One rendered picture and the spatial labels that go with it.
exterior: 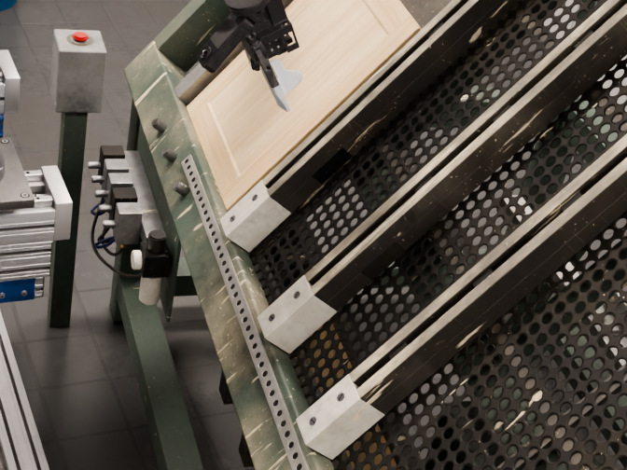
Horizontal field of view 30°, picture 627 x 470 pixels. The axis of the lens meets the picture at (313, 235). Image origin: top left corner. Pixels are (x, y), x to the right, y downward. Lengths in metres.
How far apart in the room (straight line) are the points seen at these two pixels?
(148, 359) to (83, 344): 0.35
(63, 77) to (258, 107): 0.60
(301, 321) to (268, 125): 0.60
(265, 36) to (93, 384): 1.61
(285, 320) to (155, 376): 1.06
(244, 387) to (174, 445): 0.83
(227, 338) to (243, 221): 0.26
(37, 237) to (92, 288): 1.36
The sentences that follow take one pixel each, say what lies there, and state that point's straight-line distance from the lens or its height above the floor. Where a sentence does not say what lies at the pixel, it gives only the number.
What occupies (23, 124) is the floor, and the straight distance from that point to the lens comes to 4.49.
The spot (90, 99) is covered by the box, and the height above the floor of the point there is 0.79.
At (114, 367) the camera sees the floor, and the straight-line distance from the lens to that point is 3.44.
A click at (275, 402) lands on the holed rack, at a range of 2.09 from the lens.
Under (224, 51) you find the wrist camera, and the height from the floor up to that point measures 1.41.
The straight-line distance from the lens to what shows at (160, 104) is 2.93.
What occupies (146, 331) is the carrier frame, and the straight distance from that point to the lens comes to 3.29.
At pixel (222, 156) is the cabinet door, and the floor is 0.92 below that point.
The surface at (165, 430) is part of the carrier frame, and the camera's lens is 3.02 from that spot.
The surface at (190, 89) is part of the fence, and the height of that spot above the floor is 0.93.
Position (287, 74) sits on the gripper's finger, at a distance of 2.04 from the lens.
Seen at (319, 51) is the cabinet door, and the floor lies 1.18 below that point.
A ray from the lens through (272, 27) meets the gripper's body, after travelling 2.03.
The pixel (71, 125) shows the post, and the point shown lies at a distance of 3.15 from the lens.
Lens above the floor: 2.31
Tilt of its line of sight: 34 degrees down
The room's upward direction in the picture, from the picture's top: 13 degrees clockwise
